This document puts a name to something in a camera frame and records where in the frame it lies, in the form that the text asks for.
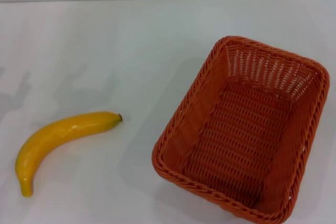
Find orange woven plastic basket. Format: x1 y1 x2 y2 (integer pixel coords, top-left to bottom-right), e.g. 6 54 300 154
151 35 330 224

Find yellow plastic banana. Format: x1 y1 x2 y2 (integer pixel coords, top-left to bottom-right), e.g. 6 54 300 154
15 111 123 198

